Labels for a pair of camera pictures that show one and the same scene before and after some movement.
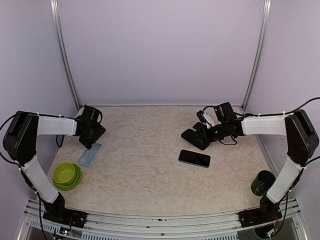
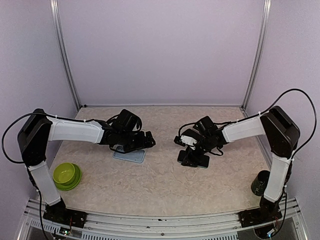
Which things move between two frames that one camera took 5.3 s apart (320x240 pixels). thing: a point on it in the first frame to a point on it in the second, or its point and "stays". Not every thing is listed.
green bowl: [64, 174] stays
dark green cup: [262, 182] stays
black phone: [194, 158] stays
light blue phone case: [89, 155] to [137, 156]
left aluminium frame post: [54, 4] stays
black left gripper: [100, 129] to [142, 143]
